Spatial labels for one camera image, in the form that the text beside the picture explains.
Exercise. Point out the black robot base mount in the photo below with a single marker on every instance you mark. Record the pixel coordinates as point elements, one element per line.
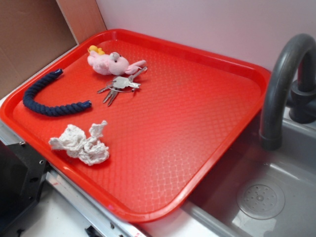
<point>22,173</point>

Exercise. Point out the yellow rubber duck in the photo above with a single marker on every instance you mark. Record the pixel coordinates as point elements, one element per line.
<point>96,49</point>

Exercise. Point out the red plastic tray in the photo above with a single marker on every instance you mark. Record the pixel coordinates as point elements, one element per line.
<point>162,138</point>

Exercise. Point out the grey plastic sink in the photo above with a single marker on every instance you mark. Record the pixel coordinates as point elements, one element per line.
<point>292,167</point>

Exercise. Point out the round sink drain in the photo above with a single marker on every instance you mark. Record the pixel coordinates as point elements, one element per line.
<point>260,199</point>

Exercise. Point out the pink plush toy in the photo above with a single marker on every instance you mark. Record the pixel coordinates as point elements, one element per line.
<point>113,64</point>

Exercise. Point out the crumpled white cloth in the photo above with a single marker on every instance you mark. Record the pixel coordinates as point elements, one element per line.
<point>90,150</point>

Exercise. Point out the silver key bunch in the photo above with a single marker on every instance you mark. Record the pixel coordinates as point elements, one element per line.
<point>121,84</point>

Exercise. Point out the grey curved faucet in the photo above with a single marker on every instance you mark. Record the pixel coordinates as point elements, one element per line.
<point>292,84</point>

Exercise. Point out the brown cardboard panel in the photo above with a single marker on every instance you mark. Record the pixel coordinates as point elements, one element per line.
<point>33,33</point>

